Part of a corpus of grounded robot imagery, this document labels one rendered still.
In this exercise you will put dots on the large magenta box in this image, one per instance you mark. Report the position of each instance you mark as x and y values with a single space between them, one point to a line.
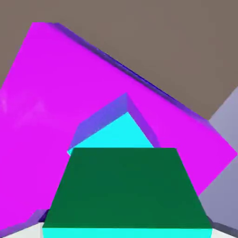
55 96

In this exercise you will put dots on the small turquoise cube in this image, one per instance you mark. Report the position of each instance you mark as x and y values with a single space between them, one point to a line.
126 189

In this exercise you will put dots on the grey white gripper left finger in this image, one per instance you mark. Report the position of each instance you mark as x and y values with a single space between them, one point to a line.
27 232

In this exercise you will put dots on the small cyan cube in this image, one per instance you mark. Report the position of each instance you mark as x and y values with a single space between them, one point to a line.
119 133

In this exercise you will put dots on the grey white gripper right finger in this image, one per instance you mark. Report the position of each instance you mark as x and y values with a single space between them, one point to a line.
223 234

